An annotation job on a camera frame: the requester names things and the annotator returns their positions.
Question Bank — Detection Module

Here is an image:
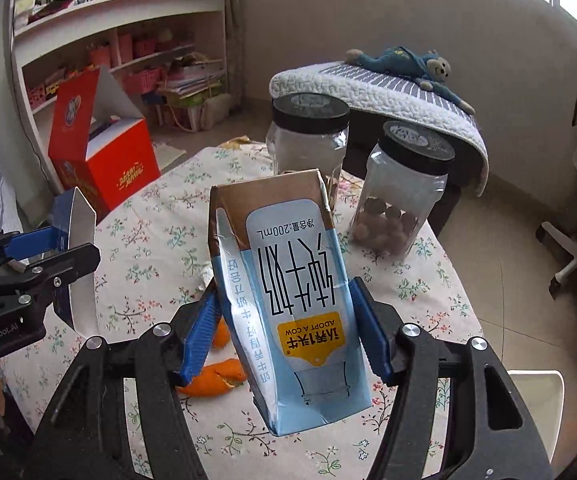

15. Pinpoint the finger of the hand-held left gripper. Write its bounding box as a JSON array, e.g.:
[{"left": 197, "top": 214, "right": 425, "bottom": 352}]
[
  {"left": 16, "top": 242, "right": 102, "bottom": 306},
  {"left": 6, "top": 225, "right": 69, "bottom": 262}
]

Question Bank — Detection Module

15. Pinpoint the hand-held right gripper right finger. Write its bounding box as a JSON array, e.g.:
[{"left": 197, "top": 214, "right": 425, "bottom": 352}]
[{"left": 348, "top": 276, "right": 554, "bottom": 480}]

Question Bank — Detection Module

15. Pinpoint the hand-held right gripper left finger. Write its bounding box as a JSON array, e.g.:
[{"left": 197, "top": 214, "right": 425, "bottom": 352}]
[{"left": 23, "top": 280, "right": 224, "bottom": 480}]

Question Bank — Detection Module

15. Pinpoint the blue carton box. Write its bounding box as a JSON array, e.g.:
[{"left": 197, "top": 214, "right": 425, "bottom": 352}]
[{"left": 51, "top": 186, "right": 96, "bottom": 338}]

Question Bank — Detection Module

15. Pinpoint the light blue milk carton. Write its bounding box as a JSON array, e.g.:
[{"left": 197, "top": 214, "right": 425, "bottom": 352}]
[{"left": 207, "top": 167, "right": 373, "bottom": 437}]

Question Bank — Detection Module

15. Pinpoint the white plastic bin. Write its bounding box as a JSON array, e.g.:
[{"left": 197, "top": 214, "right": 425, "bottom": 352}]
[{"left": 505, "top": 370, "right": 566, "bottom": 453}]

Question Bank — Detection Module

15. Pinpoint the orange peel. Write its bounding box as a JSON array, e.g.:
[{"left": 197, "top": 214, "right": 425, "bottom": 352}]
[
  {"left": 176, "top": 357, "right": 249, "bottom": 398},
  {"left": 211, "top": 317, "right": 232, "bottom": 348}
]

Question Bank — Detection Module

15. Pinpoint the red gift box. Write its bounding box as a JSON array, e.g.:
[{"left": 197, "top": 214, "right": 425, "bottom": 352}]
[{"left": 48, "top": 66, "right": 162, "bottom": 226}]

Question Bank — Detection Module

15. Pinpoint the clear jar with brown balls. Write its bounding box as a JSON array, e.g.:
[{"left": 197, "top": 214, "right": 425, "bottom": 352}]
[{"left": 351, "top": 120, "right": 456, "bottom": 260}]

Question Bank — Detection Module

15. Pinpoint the clear jar with yellow bits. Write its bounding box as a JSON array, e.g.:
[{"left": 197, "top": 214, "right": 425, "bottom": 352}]
[{"left": 266, "top": 92, "right": 351, "bottom": 211}]

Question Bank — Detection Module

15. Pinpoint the white cloth bag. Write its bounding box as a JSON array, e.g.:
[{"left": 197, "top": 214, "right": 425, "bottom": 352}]
[{"left": 188, "top": 92, "right": 234, "bottom": 131}]

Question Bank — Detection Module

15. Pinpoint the white office chair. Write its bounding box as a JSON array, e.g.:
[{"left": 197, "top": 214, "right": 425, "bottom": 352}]
[{"left": 535, "top": 85, "right": 577, "bottom": 333}]

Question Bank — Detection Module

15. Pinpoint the stack of folders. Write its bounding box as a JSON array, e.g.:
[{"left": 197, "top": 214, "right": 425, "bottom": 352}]
[{"left": 158, "top": 57, "right": 226, "bottom": 106}]

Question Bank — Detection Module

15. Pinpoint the grey cushioned ottoman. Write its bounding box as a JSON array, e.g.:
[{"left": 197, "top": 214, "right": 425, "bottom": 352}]
[{"left": 268, "top": 60, "right": 491, "bottom": 197}]

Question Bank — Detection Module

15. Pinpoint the white bookshelf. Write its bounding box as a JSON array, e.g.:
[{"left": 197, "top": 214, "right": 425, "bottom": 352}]
[{"left": 8, "top": 0, "right": 242, "bottom": 201}]

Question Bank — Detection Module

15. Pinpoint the blue plush monkey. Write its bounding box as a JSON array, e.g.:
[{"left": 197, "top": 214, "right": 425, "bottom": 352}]
[{"left": 344, "top": 46, "right": 476, "bottom": 116}]

